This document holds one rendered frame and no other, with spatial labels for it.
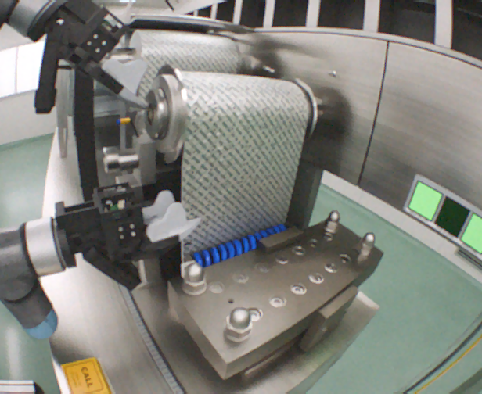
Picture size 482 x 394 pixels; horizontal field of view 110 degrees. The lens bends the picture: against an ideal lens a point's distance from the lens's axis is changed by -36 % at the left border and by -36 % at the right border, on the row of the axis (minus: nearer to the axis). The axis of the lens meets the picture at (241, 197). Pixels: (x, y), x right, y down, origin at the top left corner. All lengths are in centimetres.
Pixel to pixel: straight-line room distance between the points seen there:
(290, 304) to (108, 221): 27
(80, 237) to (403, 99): 53
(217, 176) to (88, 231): 20
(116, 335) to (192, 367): 15
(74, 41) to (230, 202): 34
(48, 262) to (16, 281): 6
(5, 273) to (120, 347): 24
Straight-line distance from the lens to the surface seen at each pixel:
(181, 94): 33
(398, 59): 50
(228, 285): 39
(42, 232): 34
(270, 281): 41
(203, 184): 38
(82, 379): 45
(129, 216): 33
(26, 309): 41
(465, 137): 46
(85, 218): 33
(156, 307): 53
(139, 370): 46
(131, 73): 36
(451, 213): 47
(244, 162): 41
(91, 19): 35
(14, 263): 35
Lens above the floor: 132
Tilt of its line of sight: 28 degrees down
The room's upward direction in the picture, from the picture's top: 8 degrees clockwise
